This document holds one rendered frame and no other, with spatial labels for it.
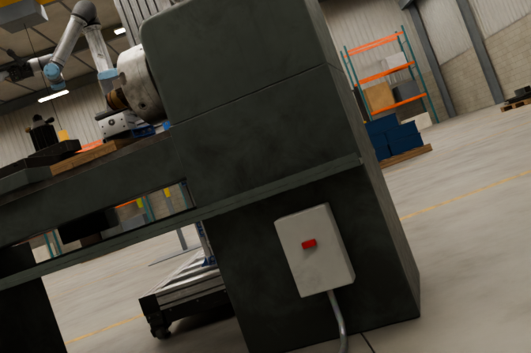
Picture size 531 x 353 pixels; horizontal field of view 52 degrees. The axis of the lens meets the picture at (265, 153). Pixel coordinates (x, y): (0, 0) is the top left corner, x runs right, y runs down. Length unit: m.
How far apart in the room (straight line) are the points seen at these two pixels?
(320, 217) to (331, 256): 0.13
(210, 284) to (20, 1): 11.33
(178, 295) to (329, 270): 1.17
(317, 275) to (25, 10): 12.07
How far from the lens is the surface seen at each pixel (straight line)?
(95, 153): 2.13
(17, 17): 13.42
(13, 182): 2.30
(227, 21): 1.88
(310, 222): 1.73
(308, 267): 1.77
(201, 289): 2.73
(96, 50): 3.16
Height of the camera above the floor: 0.60
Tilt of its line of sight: 2 degrees up
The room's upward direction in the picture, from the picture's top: 20 degrees counter-clockwise
